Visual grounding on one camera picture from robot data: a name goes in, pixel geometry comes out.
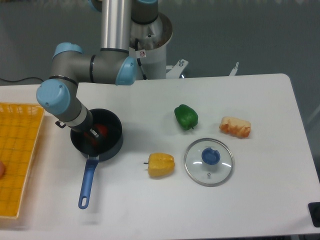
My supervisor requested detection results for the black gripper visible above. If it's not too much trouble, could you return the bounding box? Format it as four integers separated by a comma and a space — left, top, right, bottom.
54, 109, 100, 141

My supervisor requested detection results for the red toy bell pepper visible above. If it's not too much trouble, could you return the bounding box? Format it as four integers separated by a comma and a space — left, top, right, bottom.
84, 123, 109, 147

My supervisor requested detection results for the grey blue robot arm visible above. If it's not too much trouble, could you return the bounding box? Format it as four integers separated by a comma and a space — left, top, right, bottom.
36, 0, 159, 139

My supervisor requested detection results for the yellow toy bell pepper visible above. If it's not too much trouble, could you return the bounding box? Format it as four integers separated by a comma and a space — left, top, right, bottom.
144, 152, 175, 178

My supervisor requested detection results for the green toy bell pepper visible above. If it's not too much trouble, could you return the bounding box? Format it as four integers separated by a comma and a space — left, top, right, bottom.
174, 104, 199, 131

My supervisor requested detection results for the yellow woven basket tray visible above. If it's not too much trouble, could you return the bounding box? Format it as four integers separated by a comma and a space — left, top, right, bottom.
0, 102, 45, 219

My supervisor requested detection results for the glass lid blue knob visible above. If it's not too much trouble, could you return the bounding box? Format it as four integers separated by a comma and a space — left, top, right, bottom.
183, 138, 235, 187

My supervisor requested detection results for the orange white toy bread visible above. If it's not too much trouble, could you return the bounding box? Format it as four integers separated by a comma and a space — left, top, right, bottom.
219, 116, 251, 138

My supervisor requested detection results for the black device table corner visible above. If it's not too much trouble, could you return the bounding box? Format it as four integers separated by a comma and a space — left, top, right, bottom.
308, 202, 320, 228

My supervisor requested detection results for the dark pot blue handle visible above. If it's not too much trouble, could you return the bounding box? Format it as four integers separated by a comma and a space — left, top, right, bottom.
70, 108, 124, 209

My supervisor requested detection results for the black floor cable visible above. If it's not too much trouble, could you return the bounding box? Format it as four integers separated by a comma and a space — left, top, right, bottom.
0, 76, 47, 84

